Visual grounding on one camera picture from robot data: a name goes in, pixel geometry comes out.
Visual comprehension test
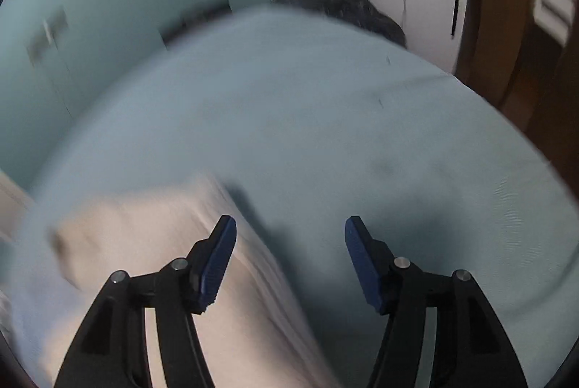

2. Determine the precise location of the wall power strip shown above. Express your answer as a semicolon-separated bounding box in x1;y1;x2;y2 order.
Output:
26;8;69;66

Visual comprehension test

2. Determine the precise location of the black flat box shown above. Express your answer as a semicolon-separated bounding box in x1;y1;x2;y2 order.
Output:
159;0;233;46

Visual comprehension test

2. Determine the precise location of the light blue bed sheet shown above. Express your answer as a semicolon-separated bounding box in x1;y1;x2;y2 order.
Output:
9;5;578;387

